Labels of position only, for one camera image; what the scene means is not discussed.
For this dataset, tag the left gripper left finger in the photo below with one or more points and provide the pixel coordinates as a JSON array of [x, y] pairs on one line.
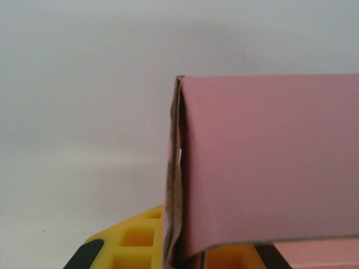
[[134, 241]]

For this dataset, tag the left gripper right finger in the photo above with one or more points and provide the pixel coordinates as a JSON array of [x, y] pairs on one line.
[[232, 259]]

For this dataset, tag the pink paper box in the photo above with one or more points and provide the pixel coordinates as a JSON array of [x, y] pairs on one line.
[[266, 154]]

